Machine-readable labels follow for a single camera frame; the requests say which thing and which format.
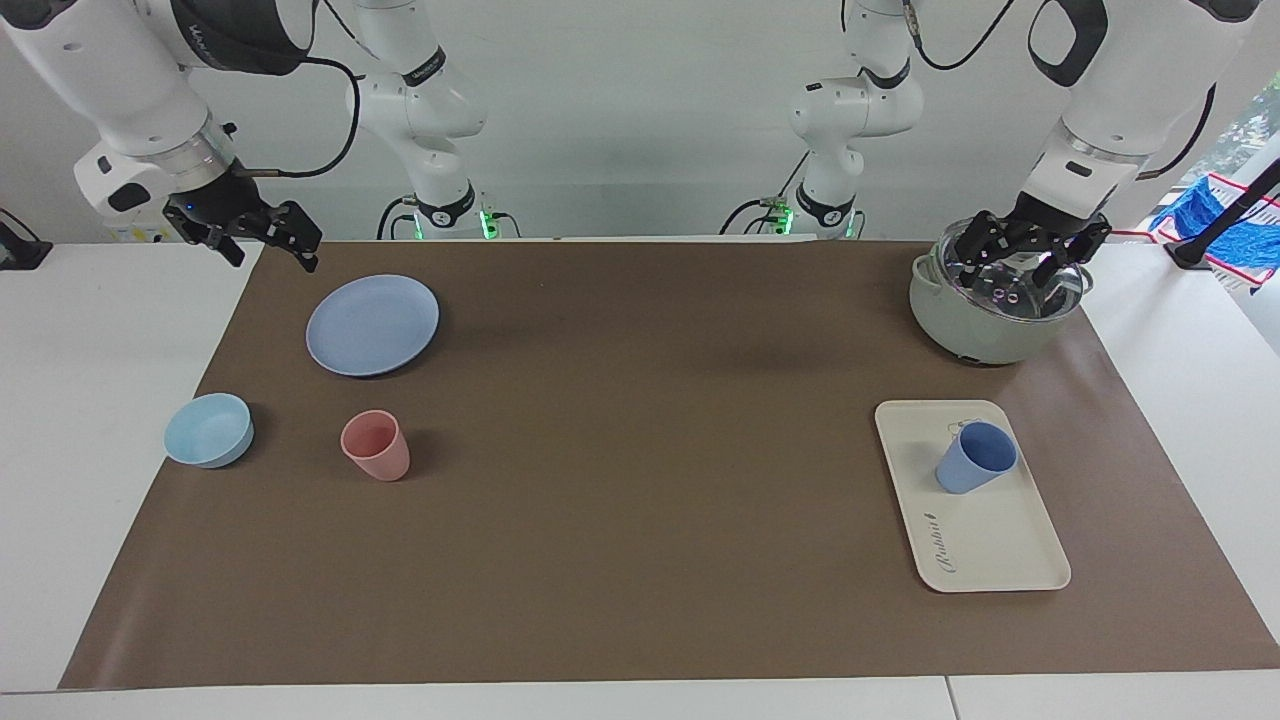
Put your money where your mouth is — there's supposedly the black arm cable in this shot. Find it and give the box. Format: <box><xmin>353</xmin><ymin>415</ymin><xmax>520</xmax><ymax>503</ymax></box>
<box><xmin>235</xmin><ymin>55</ymin><xmax>362</xmax><ymax>181</ymax></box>
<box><xmin>900</xmin><ymin>0</ymin><xmax>1217</xmax><ymax>183</ymax></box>

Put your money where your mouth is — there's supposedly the glass pot lid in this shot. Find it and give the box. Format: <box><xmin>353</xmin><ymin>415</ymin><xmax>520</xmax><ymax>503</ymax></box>
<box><xmin>940</xmin><ymin>218</ymin><xmax>1086</xmax><ymax>321</ymax></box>

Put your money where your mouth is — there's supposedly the grey-green electric pot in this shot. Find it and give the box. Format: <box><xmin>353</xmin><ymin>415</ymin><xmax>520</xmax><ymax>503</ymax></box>
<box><xmin>908</xmin><ymin>218</ymin><xmax>1093</xmax><ymax>366</ymax></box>

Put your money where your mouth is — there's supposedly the black slanted stand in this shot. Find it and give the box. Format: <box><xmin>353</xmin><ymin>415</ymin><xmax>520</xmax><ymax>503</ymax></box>
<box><xmin>1165</xmin><ymin>160</ymin><xmax>1280</xmax><ymax>271</ymax></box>

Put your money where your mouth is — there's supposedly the cream tray with rabbit print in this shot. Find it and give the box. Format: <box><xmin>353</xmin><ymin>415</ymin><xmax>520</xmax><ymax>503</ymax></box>
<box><xmin>875</xmin><ymin>400</ymin><xmax>1072</xmax><ymax>594</ymax></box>

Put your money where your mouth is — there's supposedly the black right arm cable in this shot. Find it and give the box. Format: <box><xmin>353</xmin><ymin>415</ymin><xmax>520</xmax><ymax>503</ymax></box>
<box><xmin>235</xmin><ymin>55</ymin><xmax>362</xmax><ymax>181</ymax></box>

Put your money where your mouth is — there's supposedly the brown table mat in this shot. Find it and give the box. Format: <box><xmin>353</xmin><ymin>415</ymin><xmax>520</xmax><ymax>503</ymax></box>
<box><xmin>58</xmin><ymin>240</ymin><xmax>1280</xmax><ymax>691</ymax></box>

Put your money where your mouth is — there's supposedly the blue cloth with red stripes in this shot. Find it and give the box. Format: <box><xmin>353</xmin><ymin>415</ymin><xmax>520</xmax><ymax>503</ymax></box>
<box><xmin>1150</xmin><ymin>172</ymin><xmax>1280</xmax><ymax>296</ymax></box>

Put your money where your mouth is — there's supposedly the black base cable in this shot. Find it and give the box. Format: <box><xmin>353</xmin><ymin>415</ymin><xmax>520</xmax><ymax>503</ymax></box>
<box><xmin>377</xmin><ymin>195</ymin><xmax>421</xmax><ymax>241</ymax></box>
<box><xmin>720</xmin><ymin>198</ymin><xmax>793</xmax><ymax>237</ymax></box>

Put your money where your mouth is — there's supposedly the black desk clamp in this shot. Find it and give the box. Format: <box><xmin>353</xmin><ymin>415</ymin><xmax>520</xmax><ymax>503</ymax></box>
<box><xmin>0</xmin><ymin>208</ymin><xmax>53</xmax><ymax>271</ymax></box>

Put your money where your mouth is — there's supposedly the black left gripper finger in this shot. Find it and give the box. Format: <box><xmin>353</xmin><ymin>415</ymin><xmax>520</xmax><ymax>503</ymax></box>
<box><xmin>1038</xmin><ymin>222</ymin><xmax>1112</xmax><ymax>291</ymax></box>
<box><xmin>950</xmin><ymin>212</ymin><xmax>1004</xmax><ymax>273</ymax></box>

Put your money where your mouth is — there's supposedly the lavender blue plate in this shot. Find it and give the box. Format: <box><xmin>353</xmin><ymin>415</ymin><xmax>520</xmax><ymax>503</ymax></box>
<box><xmin>305</xmin><ymin>274</ymin><xmax>441</xmax><ymax>379</ymax></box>

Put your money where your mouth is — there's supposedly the light blue bowl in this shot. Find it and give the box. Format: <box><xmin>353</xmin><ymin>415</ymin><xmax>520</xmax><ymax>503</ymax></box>
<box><xmin>164</xmin><ymin>392</ymin><xmax>255</xmax><ymax>469</ymax></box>

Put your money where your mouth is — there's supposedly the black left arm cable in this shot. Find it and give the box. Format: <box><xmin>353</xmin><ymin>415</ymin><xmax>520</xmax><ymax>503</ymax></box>
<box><xmin>900</xmin><ymin>0</ymin><xmax>1217</xmax><ymax>183</ymax></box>

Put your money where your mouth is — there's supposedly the pink plastic cup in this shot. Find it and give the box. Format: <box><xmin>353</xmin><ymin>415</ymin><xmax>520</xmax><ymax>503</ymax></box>
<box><xmin>340</xmin><ymin>410</ymin><xmax>411</xmax><ymax>482</ymax></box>

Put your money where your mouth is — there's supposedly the blue plastic cup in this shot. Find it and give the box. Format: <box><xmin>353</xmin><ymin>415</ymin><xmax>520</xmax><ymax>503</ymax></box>
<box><xmin>935</xmin><ymin>421</ymin><xmax>1018</xmax><ymax>495</ymax></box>

